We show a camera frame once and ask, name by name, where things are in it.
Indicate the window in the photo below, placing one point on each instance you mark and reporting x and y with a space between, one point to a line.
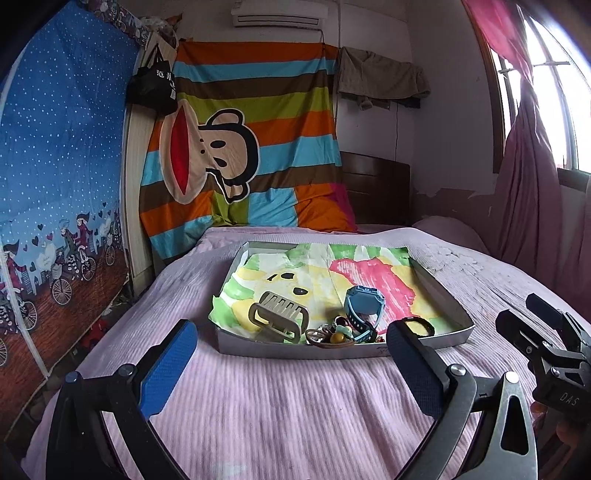
561 69

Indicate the pink pillow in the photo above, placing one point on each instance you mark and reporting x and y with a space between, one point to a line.
448 226

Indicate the beige hair claw clip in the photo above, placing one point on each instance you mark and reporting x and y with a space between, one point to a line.
277 307

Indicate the white air conditioner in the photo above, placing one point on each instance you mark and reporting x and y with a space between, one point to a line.
277 18

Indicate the dark floral cloth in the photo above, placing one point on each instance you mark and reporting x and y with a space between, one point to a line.
120 18

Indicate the pink curtain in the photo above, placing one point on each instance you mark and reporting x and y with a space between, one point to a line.
526 184

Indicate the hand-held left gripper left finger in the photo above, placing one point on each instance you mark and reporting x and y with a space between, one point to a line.
168 369

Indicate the person's right hand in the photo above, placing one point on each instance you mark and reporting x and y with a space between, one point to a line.
538 409

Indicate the dark wooden headboard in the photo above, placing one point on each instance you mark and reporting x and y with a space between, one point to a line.
378 184

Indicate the grey cardboard box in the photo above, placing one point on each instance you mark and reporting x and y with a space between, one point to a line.
277 350

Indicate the red toy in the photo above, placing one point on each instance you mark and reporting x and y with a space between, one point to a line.
94 332

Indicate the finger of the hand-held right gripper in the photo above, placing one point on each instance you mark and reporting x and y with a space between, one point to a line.
554 316
521 330

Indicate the black bag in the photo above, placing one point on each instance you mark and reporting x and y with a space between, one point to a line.
152 87

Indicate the olive hanging garment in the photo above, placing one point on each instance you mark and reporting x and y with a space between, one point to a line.
378 76

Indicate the blue smartwatch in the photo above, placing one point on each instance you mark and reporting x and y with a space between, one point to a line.
360 300

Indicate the striped monkey blanket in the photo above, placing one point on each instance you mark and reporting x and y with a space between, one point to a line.
277 115

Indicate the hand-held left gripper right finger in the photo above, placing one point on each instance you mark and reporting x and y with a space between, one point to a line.
413 364

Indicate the blue dotted printed cloth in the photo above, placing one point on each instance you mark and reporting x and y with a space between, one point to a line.
60 138

